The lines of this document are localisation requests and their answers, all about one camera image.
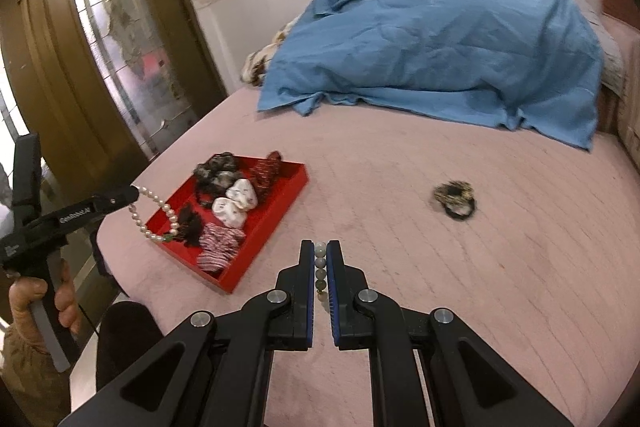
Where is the red tray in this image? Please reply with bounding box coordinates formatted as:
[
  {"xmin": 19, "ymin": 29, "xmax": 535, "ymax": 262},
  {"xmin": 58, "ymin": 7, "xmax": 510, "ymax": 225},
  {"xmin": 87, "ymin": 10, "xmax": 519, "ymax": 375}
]
[{"xmin": 145, "ymin": 155, "xmax": 309, "ymax": 294}]

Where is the striped beige pillow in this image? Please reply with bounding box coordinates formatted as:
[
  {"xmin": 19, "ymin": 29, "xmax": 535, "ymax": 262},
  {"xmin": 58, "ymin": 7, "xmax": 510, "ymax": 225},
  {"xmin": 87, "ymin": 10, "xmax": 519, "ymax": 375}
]
[{"xmin": 597, "ymin": 2, "xmax": 640, "ymax": 148}]

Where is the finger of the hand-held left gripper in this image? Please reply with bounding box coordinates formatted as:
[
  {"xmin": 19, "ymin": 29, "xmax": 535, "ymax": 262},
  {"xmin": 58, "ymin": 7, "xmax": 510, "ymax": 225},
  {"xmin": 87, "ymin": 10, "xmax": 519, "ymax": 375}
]
[{"xmin": 95, "ymin": 186, "xmax": 140, "ymax": 215}]

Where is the green bead bracelet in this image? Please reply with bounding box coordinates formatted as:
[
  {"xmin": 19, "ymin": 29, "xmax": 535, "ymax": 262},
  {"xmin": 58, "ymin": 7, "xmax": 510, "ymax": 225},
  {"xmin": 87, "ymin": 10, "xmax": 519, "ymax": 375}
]
[{"xmin": 314, "ymin": 241, "xmax": 331, "ymax": 308}]

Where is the grey black organza scrunchie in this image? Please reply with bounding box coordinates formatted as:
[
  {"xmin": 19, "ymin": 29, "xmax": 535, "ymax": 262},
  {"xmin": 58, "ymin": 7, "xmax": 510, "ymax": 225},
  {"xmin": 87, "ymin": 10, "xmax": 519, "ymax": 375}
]
[{"xmin": 194, "ymin": 152, "xmax": 241, "ymax": 208}]

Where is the red plaid scrunchie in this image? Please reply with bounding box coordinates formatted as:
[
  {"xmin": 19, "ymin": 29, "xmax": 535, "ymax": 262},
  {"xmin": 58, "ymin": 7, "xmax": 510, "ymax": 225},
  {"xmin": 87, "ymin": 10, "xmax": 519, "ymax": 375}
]
[{"xmin": 196, "ymin": 223, "xmax": 247, "ymax": 272}]

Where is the leopard print hair tie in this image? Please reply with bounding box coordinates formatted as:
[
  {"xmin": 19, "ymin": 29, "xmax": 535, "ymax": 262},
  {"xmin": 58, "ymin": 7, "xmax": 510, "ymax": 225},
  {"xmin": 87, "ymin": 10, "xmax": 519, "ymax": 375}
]
[{"xmin": 432, "ymin": 180, "xmax": 478, "ymax": 223}]

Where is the red polka dot scrunchie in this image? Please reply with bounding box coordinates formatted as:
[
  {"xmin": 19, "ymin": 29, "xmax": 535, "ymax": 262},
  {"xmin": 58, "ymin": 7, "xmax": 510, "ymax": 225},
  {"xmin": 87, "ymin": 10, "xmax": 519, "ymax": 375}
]
[{"xmin": 249, "ymin": 151, "xmax": 283, "ymax": 202}]

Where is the person's left forearm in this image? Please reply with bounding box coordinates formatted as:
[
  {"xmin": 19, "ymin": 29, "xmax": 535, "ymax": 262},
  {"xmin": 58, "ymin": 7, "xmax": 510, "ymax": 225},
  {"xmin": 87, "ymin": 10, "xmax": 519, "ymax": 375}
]
[{"xmin": 0, "ymin": 327, "xmax": 71, "ymax": 427}]

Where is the floral patterned pillow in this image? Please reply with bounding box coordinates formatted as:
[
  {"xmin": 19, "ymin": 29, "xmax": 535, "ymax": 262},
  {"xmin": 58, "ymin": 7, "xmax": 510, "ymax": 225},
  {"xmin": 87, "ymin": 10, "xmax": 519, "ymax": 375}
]
[{"xmin": 240, "ymin": 22, "xmax": 296, "ymax": 85}]

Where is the wooden door with glass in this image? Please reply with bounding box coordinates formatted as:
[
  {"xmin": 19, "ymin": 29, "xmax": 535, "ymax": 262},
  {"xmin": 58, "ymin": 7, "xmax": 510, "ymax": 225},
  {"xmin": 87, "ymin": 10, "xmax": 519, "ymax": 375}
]
[{"xmin": 0, "ymin": 0, "xmax": 226, "ymax": 208}]

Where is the person's dark trouser leg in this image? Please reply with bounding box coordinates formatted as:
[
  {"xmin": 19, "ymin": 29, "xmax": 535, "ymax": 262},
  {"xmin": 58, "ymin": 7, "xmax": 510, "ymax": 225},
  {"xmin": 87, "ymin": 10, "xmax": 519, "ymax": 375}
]
[{"xmin": 95, "ymin": 302, "xmax": 166, "ymax": 388}]

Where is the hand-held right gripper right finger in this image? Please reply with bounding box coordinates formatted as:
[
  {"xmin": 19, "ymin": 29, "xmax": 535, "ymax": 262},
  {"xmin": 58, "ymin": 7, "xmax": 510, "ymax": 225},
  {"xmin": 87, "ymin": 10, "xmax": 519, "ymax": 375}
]
[{"xmin": 327, "ymin": 241, "xmax": 573, "ymax": 427}]

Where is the white pearl necklace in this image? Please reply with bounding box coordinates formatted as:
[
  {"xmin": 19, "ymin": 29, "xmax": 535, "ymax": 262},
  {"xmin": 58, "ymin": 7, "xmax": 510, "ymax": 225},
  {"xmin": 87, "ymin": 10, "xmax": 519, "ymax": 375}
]
[{"xmin": 129, "ymin": 186, "xmax": 180, "ymax": 245}]

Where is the person's left hand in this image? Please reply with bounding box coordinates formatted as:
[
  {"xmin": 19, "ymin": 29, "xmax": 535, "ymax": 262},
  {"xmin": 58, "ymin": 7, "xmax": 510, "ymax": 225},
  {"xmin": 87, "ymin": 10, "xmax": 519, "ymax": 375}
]
[{"xmin": 9, "ymin": 259, "xmax": 83, "ymax": 348}]

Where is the blue cloth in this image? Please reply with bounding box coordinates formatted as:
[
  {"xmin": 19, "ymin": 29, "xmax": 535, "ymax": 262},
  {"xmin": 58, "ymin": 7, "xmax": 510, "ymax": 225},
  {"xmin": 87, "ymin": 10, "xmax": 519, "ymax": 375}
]
[{"xmin": 257, "ymin": 0, "xmax": 605, "ymax": 152}]

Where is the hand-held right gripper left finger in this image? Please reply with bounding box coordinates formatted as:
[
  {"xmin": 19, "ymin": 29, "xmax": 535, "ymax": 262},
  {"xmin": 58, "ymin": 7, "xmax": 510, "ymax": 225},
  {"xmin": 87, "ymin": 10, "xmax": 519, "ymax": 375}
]
[{"xmin": 57, "ymin": 241, "xmax": 315, "ymax": 427}]

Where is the white printed scrunchie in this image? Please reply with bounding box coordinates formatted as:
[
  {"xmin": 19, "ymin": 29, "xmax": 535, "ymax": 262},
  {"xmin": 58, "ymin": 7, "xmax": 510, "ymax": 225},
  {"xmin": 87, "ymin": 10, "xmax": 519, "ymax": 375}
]
[{"xmin": 211, "ymin": 179, "xmax": 259, "ymax": 228}]

